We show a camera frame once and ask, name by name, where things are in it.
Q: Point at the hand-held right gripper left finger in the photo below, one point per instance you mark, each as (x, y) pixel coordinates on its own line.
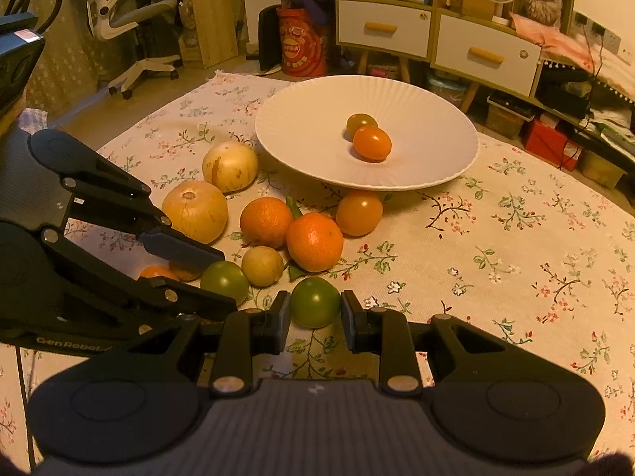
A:
(283, 320)

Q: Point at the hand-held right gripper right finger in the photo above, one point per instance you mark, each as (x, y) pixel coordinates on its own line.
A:
(350, 322)

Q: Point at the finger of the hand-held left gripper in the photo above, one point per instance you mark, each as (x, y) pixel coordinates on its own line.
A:
(198, 302)
(183, 250)

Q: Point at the small yellow round fruit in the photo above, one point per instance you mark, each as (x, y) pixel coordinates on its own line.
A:
(262, 266)
(186, 273)

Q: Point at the green tomato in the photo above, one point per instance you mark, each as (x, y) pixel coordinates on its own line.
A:
(225, 281)
(315, 302)

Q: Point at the pale yellow round melon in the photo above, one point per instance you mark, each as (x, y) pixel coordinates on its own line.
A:
(230, 166)
(195, 210)

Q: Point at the orange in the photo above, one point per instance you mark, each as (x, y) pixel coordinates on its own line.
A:
(265, 222)
(314, 243)

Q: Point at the white ribbed plate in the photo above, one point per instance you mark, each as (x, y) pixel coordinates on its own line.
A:
(307, 124)

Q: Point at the floral tablecloth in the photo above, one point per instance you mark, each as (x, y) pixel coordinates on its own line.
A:
(496, 258)

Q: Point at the greenish orange tomato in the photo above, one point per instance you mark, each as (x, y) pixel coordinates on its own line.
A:
(359, 121)

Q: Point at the white office chair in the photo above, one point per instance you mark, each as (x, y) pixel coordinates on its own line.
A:
(124, 15)

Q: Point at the black flat panel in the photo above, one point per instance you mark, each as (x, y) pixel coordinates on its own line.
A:
(269, 39)

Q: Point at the red printed bag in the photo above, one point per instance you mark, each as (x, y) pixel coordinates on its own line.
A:
(300, 44)

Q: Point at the wooden board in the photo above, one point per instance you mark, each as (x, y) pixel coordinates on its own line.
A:
(213, 15)

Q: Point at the blue lidded storage bin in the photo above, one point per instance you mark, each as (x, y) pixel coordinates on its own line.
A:
(446, 89)

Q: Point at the clear storage bin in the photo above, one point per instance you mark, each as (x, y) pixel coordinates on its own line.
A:
(508, 116)

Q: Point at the red box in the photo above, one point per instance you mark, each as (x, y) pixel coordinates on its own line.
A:
(548, 141)

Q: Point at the beige storage bin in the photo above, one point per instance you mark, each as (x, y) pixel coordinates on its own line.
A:
(603, 168)

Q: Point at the white cabinet drawer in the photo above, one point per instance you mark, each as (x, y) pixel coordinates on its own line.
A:
(382, 25)
(488, 49)

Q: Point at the black bag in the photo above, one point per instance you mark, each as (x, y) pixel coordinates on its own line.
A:
(563, 94)

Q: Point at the wooden cabinet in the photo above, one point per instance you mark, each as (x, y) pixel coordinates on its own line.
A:
(434, 5)

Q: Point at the pile of white papers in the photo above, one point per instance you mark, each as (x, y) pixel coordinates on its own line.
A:
(615, 126)

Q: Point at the pink cloth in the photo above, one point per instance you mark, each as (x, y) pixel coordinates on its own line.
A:
(560, 39)

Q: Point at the wall socket strip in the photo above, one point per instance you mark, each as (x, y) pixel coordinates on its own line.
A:
(607, 37)

